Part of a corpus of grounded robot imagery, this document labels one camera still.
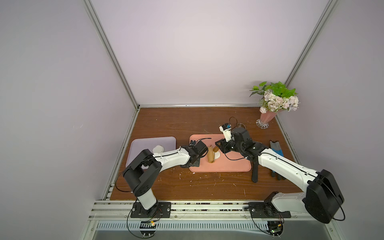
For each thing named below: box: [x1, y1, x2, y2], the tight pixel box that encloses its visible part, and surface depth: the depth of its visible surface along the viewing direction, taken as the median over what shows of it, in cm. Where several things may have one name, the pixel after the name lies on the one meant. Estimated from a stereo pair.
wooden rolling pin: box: [207, 145, 215, 164], surface depth 88 cm
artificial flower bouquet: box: [249, 81, 301, 114], surface depth 86 cm
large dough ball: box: [152, 145, 165, 153], surface depth 97 cm
